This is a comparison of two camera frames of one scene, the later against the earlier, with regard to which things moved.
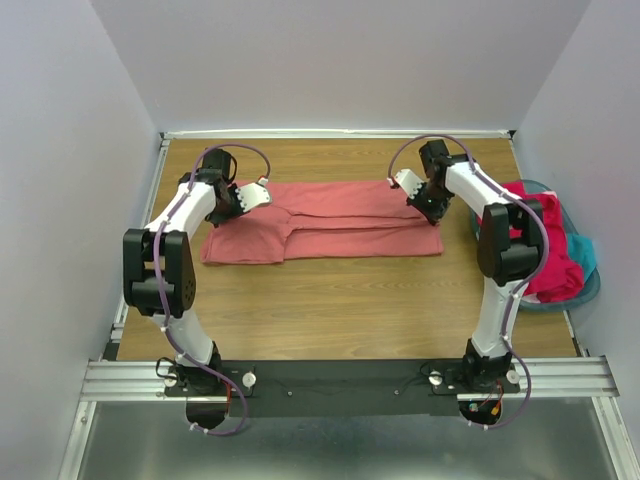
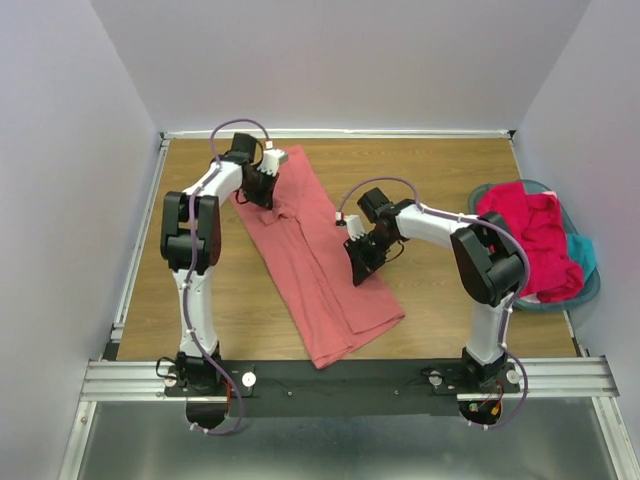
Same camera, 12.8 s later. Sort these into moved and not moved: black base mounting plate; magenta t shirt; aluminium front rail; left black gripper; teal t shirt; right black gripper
Moved: left black gripper; right black gripper
Not moved: magenta t shirt; aluminium front rail; teal t shirt; black base mounting plate
